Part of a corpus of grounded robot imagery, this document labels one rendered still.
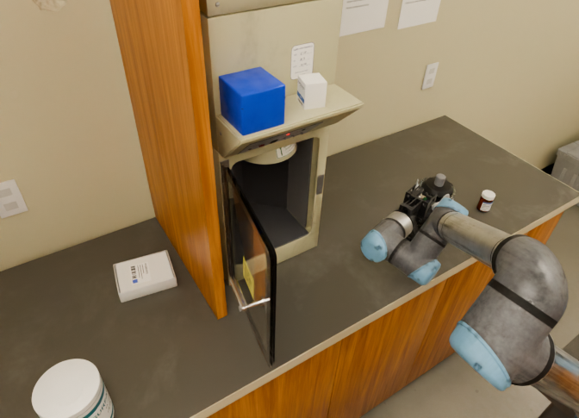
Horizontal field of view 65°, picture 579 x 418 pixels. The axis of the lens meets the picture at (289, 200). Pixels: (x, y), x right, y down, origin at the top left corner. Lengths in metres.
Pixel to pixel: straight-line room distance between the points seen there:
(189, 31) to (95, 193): 0.84
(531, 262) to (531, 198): 1.10
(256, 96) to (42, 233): 0.92
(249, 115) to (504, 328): 0.58
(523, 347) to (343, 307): 0.62
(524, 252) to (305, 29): 0.62
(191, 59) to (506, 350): 0.70
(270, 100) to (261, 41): 0.14
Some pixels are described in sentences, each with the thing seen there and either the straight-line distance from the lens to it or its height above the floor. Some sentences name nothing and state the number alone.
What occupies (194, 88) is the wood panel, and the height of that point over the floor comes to 1.63.
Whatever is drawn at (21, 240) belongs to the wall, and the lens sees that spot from 1.59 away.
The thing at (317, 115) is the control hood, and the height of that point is 1.51.
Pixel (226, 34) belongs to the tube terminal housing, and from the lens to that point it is 0.94.
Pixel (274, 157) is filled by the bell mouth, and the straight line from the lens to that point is 1.17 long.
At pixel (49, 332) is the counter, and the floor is 0.94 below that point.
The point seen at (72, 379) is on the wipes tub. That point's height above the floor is 1.09.
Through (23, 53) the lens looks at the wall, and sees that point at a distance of 1.31.
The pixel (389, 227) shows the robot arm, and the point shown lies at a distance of 1.20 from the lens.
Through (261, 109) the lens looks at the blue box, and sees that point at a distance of 0.91.
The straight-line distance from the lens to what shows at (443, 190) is 1.40.
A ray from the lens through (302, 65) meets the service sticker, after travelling 1.06.
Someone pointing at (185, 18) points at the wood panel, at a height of 1.75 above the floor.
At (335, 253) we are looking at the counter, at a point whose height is 0.94.
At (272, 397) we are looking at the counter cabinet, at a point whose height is 0.73.
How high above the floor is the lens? 2.00
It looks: 40 degrees down
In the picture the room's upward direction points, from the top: 3 degrees clockwise
